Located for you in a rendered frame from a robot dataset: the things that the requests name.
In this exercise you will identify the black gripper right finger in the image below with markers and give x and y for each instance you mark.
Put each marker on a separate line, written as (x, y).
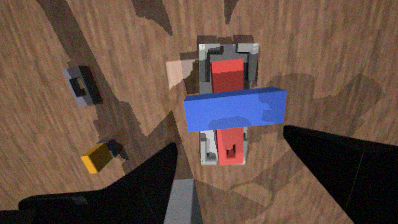
(361, 176)

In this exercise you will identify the blue rectangular block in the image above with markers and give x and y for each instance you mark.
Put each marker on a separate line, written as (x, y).
(234, 109)

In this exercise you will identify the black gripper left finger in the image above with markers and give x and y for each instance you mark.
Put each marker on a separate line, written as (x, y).
(139, 197)

